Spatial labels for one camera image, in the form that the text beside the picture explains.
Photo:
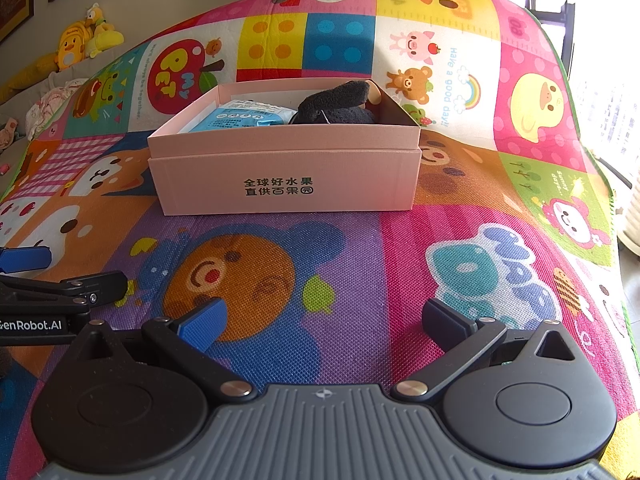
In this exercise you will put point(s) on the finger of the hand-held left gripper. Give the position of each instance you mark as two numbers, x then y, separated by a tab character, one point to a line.
25	259
65	287

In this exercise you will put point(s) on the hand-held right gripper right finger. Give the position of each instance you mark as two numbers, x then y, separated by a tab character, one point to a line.
440	320

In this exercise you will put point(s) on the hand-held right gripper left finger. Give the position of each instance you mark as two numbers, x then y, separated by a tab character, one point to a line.
205	325

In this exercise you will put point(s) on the pink cardboard box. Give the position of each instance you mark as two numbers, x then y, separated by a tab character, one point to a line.
280	170

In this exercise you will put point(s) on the blue face mask packet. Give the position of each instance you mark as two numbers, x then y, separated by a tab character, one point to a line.
240	116

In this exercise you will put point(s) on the small red toy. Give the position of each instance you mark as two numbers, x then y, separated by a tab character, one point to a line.
3	168

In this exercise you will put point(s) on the colourful cartoon play mat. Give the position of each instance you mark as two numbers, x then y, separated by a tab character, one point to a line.
350	260

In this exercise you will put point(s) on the small pink toy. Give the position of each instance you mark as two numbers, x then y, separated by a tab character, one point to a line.
7	132

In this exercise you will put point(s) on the pink crumpled cloth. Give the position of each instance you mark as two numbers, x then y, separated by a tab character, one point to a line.
47	100

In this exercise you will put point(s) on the long yellow plush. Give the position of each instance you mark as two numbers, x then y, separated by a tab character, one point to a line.
25	74

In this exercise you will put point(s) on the yellow duck plush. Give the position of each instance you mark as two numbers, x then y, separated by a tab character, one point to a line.
70	45

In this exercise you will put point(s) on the yellow banana plush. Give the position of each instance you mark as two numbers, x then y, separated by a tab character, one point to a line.
107	40

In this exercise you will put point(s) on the black plush toy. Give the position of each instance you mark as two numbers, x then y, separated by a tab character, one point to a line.
335	102

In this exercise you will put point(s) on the orange bear plush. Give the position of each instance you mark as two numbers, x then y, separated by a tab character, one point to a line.
95	15

